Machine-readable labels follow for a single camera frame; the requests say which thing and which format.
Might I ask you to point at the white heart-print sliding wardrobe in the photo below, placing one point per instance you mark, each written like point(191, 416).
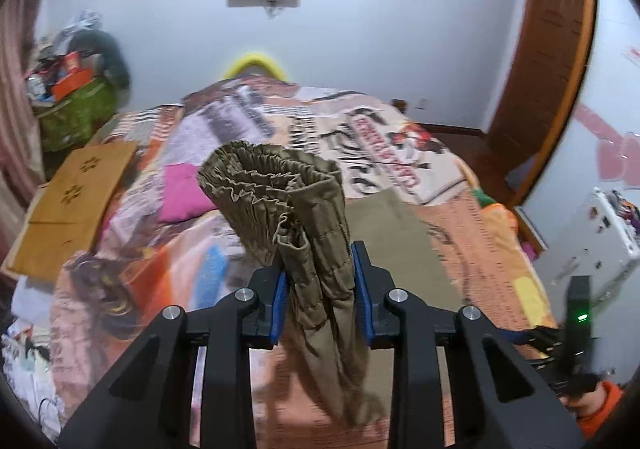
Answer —
point(600, 129)

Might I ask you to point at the olive green pants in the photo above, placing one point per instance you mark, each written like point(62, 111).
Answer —
point(310, 229)

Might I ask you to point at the pink cloth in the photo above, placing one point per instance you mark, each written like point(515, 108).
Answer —
point(185, 194)

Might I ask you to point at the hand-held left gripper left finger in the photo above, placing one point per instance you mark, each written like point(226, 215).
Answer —
point(279, 309)

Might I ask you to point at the red white paper label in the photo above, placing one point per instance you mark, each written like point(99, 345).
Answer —
point(632, 52)

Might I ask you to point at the yellow foam bed guard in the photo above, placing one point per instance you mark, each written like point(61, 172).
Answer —
point(255, 61)

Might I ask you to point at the pile of clothes and boxes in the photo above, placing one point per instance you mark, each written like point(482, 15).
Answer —
point(55, 54)

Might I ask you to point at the newspaper print blanket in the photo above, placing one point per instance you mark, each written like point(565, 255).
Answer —
point(225, 119)

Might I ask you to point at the striped pink curtain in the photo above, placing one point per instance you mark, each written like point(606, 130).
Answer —
point(20, 79)

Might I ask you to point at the person's right forearm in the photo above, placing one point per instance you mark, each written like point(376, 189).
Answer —
point(600, 411)

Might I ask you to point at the pile of papers and cloths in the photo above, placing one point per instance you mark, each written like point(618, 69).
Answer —
point(27, 369)

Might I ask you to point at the dark wooden bed post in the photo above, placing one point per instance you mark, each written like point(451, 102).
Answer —
point(399, 106)

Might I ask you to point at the wooden lap desk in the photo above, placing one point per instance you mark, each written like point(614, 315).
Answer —
point(75, 209)

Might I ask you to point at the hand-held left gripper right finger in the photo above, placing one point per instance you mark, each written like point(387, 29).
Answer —
point(361, 309)

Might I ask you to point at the white folded bedding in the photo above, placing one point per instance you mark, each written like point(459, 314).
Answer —
point(32, 299)

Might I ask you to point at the green patterned bag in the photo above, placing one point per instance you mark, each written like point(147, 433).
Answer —
point(75, 116)

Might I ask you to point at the brown wooden door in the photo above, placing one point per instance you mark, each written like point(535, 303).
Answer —
point(540, 69)

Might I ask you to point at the orange box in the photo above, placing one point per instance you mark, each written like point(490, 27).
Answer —
point(72, 84)

